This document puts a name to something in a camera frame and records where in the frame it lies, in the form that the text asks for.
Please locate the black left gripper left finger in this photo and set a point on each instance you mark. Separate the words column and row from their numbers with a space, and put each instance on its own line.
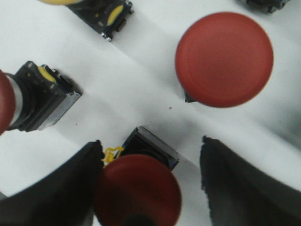
column 63, row 198

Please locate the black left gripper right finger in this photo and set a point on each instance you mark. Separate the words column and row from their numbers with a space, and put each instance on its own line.
column 239, row 194

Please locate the red mushroom push button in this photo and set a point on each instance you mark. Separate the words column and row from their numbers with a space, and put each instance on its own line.
column 223, row 60
column 137, row 187
column 35, row 97

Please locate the yellow push button switch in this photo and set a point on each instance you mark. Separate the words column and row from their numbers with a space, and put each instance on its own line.
column 103, row 16

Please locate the black switch block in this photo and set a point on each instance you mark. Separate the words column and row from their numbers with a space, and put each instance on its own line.
column 269, row 6

